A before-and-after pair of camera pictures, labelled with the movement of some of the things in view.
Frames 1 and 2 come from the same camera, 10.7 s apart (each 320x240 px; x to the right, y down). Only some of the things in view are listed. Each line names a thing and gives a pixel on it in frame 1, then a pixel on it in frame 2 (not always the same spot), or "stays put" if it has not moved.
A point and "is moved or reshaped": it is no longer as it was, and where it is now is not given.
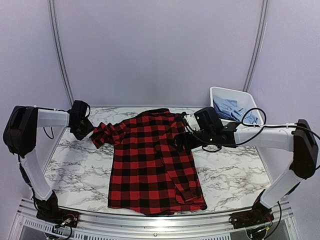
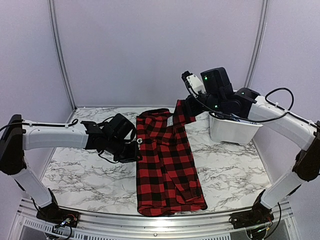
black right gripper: [188, 145] -> [193, 109]
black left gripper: [90, 128] -> [133, 156]
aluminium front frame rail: [27, 226] stays put
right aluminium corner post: [256, 52] stays put
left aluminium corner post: [58, 49] stays put
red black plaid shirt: [150, 172] is moved or reshaped
